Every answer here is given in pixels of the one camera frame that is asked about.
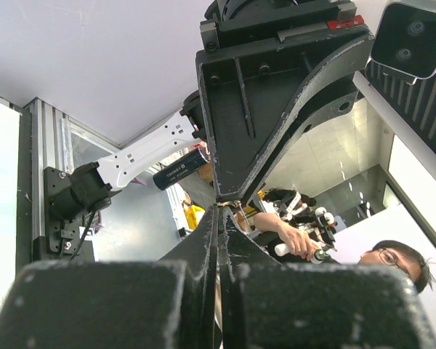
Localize aluminium frame rail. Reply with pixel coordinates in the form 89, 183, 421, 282
25, 97, 117, 262

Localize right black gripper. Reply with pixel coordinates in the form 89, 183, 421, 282
196, 1, 374, 204

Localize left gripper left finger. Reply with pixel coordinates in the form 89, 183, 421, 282
0, 206, 221, 348

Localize person with glasses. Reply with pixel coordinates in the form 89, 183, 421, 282
254, 206, 436, 294

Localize teleoperation leader device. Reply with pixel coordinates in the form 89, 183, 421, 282
257, 185, 341, 265

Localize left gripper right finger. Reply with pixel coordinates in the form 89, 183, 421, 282
218, 209, 436, 348

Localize black cylindrical battery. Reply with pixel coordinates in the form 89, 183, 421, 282
153, 148, 209, 190

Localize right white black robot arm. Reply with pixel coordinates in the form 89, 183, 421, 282
35, 1, 374, 258

